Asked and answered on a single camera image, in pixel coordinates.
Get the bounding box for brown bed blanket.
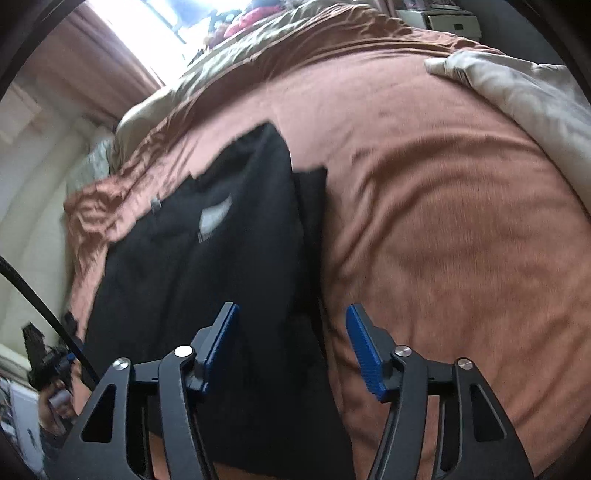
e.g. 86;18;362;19
65;14;591;480

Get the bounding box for beige duvet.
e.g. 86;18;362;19
113;0;393;153

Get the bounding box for pale green pillow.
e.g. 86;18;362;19
69;138;116;195

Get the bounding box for cream padded headboard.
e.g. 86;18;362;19
0;115;93;361

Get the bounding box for cream hanging cloth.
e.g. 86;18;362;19
2;83;42;144

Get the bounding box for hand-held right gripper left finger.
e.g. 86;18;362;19
58;302;241;480

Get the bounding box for white nightstand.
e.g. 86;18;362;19
399;9;483;36

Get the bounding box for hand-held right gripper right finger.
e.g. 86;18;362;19
346;304;536;480

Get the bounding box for pink cushion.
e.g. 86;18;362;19
222;4;278;36

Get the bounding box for black button shirt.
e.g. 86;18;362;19
81;121;356;480

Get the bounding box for pink curtain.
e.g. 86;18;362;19
18;9;167;121

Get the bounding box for beige folded blanket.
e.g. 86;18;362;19
425;50;591;185

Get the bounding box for black cable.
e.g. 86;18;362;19
0;256;100;386

